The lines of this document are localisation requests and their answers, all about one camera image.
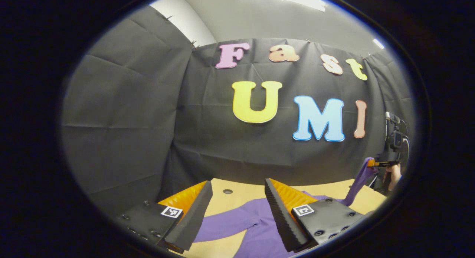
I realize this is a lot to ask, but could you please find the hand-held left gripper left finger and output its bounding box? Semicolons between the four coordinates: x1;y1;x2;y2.
113;180;214;255

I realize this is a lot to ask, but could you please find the purple button shirt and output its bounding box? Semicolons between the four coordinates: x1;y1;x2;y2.
193;157;380;258

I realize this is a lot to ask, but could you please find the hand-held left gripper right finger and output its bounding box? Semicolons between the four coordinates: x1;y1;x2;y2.
264;178;368;253

